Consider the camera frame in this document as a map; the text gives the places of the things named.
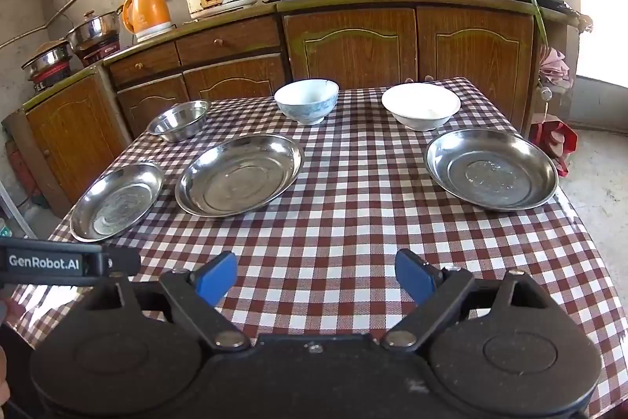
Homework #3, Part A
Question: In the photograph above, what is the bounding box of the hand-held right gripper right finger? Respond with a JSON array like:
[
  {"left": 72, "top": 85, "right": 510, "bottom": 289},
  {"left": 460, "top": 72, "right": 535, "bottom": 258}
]
[{"left": 380, "top": 249, "right": 557, "bottom": 351}]

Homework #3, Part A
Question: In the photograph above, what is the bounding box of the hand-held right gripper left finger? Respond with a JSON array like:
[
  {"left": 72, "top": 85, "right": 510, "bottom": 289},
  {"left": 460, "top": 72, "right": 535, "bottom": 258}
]
[{"left": 81, "top": 251, "right": 251, "bottom": 351}]

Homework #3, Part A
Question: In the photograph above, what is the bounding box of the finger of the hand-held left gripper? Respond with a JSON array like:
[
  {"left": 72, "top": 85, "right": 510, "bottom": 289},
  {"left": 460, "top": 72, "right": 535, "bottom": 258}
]
[{"left": 104, "top": 249, "right": 141, "bottom": 277}]

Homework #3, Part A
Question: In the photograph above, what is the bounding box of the small steel plate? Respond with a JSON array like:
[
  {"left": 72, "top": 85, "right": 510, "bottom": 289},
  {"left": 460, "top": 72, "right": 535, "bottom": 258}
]
[{"left": 69, "top": 162, "right": 166, "bottom": 243}]

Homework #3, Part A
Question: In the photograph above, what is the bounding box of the large steel plate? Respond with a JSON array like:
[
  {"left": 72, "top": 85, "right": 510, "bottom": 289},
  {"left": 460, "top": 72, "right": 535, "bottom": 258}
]
[
  {"left": 175, "top": 133, "right": 305, "bottom": 218},
  {"left": 424, "top": 128, "right": 560, "bottom": 212}
]

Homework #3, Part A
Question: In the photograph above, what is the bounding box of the small steel bowl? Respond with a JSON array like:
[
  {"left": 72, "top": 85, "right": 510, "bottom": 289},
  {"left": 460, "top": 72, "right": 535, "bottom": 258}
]
[{"left": 146, "top": 100, "right": 212, "bottom": 143}]

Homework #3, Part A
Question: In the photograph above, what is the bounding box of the wide white bowl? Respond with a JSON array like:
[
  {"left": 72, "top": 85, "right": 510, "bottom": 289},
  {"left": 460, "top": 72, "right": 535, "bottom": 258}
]
[{"left": 381, "top": 83, "right": 462, "bottom": 132}]

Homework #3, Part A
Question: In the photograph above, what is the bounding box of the blue patterned white bowl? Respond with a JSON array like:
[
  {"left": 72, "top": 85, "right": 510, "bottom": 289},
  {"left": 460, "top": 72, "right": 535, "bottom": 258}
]
[{"left": 274, "top": 79, "right": 340, "bottom": 126}]

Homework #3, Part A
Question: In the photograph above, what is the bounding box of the person's left forearm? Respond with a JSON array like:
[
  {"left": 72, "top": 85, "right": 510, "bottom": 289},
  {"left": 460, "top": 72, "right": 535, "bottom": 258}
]
[{"left": 0, "top": 343, "right": 11, "bottom": 403}]

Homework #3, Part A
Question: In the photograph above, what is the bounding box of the grey metal rack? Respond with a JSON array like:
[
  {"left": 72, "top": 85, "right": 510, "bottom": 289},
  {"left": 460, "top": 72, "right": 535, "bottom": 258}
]
[{"left": 0, "top": 183, "right": 38, "bottom": 240}]

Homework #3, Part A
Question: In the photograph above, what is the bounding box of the red checkered tablecloth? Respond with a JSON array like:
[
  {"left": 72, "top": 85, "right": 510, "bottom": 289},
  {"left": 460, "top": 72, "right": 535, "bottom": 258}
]
[{"left": 10, "top": 77, "right": 628, "bottom": 419}]

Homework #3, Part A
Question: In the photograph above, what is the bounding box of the single-door wooden cabinet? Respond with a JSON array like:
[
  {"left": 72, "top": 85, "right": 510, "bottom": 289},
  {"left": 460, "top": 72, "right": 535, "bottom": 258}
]
[{"left": 22, "top": 64, "right": 119, "bottom": 220}]

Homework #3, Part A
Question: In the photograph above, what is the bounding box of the red induction cooker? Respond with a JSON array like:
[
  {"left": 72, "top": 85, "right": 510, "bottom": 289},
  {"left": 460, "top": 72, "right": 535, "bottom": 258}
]
[
  {"left": 73, "top": 35, "right": 121, "bottom": 66},
  {"left": 27, "top": 62, "right": 74, "bottom": 94}
]

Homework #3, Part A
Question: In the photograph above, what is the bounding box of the red bag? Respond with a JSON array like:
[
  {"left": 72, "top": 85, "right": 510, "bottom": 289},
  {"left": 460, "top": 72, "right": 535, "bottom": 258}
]
[{"left": 530, "top": 115, "right": 580, "bottom": 177}]

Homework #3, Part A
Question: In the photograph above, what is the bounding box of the steel pot with wooden lid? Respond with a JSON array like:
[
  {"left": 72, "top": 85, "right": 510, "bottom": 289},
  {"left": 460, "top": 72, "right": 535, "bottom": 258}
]
[{"left": 20, "top": 38, "right": 74, "bottom": 79}]

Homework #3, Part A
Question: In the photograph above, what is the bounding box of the double-door wooden cabinet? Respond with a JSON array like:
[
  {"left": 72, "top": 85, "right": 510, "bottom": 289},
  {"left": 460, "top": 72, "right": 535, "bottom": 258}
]
[{"left": 277, "top": 0, "right": 581, "bottom": 136}]

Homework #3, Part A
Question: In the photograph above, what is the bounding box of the orange electric kettle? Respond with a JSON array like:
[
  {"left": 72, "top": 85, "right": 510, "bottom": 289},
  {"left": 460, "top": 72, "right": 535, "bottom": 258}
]
[{"left": 121, "top": 0, "right": 173, "bottom": 43}]

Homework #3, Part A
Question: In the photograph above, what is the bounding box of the pink plastic bag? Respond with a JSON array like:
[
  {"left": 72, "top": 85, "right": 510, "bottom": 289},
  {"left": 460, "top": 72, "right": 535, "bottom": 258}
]
[{"left": 537, "top": 46, "right": 573, "bottom": 89}]

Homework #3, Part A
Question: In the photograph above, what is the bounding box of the green onion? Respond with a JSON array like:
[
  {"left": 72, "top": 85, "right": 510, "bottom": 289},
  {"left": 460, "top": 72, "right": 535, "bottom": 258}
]
[{"left": 466, "top": 0, "right": 549, "bottom": 45}]

